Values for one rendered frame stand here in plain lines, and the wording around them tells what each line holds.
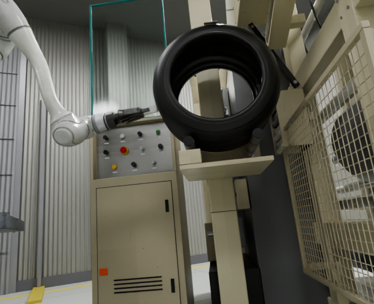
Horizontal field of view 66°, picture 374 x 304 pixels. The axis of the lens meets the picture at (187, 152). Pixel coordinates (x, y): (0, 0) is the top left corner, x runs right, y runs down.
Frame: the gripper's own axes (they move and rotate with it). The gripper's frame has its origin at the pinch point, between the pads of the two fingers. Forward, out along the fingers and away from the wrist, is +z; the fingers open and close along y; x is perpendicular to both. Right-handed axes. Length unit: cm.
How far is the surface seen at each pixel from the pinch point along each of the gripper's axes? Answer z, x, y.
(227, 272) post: 16, 79, 27
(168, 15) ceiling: 24, -255, 252
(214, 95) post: 32.9, -11.2, 27.1
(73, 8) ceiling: -103, -273, 210
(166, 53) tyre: 13.7, -18.6, -11.1
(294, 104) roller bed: 70, 8, 20
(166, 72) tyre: 11.9, -9.8, -11.7
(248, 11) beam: 60, -46, 12
